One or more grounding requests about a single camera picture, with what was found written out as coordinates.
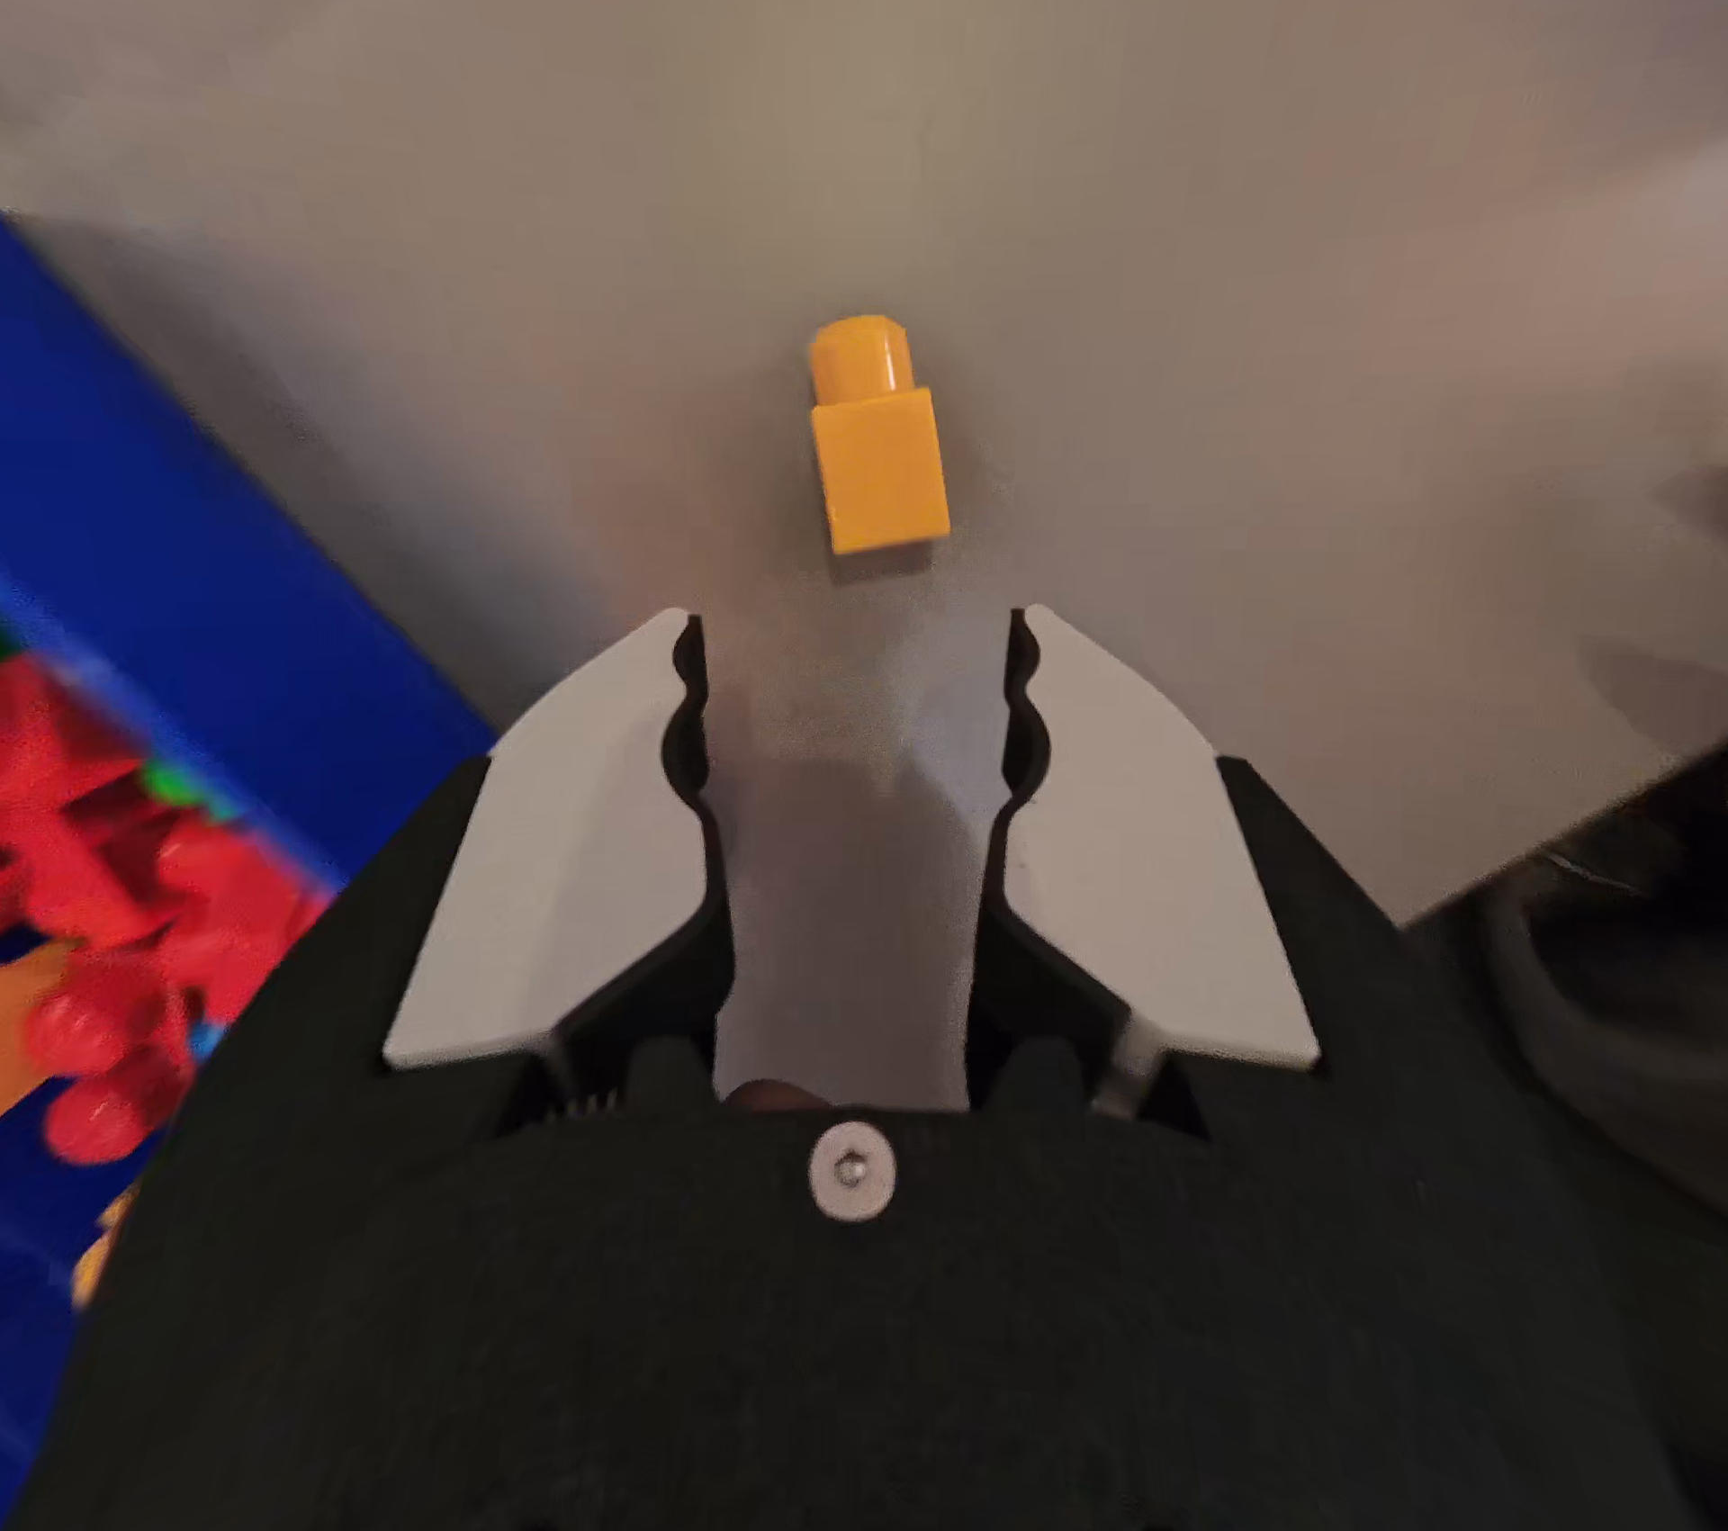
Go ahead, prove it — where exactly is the pile of colourful toy blocks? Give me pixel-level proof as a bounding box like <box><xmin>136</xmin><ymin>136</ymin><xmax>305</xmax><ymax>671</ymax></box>
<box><xmin>0</xmin><ymin>626</ymin><xmax>341</xmax><ymax>1309</ymax></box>

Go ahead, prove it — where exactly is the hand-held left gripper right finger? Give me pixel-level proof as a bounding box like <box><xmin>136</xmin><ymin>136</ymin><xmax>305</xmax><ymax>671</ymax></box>
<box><xmin>965</xmin><ymin>604</ymin><xmax>1325</xmax><ymax>1114</ymax></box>

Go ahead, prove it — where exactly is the blue plastic storage bin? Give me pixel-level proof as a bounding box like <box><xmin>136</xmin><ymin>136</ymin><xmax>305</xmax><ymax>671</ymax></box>
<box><xmin>0</xmin><ymin>213</ymin><xmax>503</xmax><ymax>1505</ymax></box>

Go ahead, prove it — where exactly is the yellow single-stud toy block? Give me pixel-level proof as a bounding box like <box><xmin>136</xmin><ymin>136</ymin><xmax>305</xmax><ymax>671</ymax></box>
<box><xmin>807</xmin><ymin>313</ymin><xmax>955</xmax><ymax>556</ymax></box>

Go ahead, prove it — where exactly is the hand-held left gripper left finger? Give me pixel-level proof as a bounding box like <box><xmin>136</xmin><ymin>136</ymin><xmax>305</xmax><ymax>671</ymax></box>
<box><xmin>382</xmin><ymin>606</ymin><xmax>739</xmax><ymax>1100</ymax></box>

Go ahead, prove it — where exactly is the grey desk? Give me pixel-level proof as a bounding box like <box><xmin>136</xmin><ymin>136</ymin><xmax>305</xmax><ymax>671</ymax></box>
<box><xmin>0</xmin><ymin>0</ymin><xmax>1728</xmax><ymax>925</ymax></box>

